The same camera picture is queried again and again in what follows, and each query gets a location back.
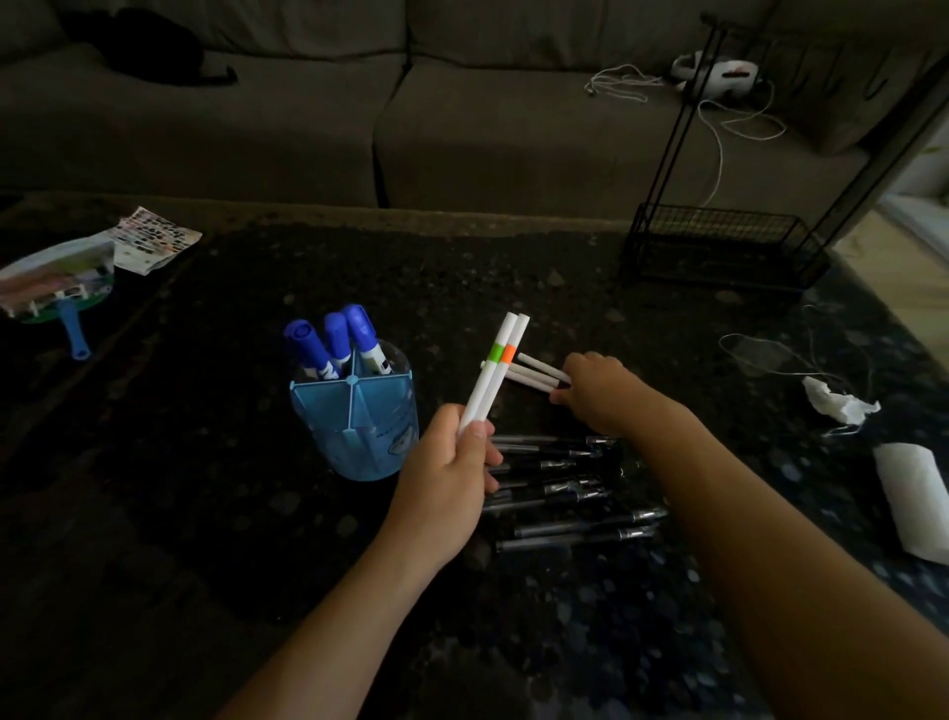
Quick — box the white marker with orange band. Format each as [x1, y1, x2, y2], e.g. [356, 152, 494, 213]
[471, 314, 531, 425]

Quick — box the black cloth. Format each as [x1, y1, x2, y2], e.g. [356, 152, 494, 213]
[58, 6, 240, 87]

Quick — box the row of black pens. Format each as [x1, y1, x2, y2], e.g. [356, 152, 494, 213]
[480, 433, 670, 554]

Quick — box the colourful sticker sheet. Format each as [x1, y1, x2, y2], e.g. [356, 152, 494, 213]
[106, 205, 203, 277]

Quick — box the person's left forearm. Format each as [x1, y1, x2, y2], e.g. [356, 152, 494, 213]
[215, 519, 447, 720]

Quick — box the white marker with green band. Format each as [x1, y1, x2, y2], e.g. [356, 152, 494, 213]
[457, 312, 518, 433]

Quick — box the white paper towel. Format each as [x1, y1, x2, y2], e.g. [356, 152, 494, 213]
[872, 442, 949, 567]

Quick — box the white cable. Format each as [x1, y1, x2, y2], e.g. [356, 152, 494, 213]
[583, 64, 666, 102]
[695, 80, 787, 209]

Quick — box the white handheld device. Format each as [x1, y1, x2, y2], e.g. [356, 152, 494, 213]
[670, 49, 766, 102]

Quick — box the black wire basket rack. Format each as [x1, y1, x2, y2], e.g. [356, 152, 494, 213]
[620, 10, 949, 292]

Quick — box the person's right forearm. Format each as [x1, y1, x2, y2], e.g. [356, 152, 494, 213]
[619, 397, 949, 720]

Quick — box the grey sofa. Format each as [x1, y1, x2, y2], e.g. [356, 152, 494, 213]
[0, 0, 949, 227]

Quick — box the hand fan with blue handle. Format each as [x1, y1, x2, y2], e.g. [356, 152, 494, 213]
[18, 276, 116, 363]

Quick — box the blue divided pen holder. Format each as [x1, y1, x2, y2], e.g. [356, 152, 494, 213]
[289, 341, 421, 482]

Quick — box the clear plastic package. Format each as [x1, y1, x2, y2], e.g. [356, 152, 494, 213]
[0, 238, 118, 319]

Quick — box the thin clear cable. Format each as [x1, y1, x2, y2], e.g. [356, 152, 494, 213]
[717, 303, 877, 440]

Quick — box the person's left hand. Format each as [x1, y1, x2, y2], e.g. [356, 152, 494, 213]
[382, 404, 505, 574]

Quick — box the crumpled white tissue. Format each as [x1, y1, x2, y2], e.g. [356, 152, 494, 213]
[801, 375, 882, 427]

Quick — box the blue capped marker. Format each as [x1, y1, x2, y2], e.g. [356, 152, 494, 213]
[323, 312, 354, 369]
[342, 303, 393, 376]
[283, 319, 342, 381]

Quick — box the person's right hand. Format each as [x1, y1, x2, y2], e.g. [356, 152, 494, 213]
[549, 352, 672, 440]

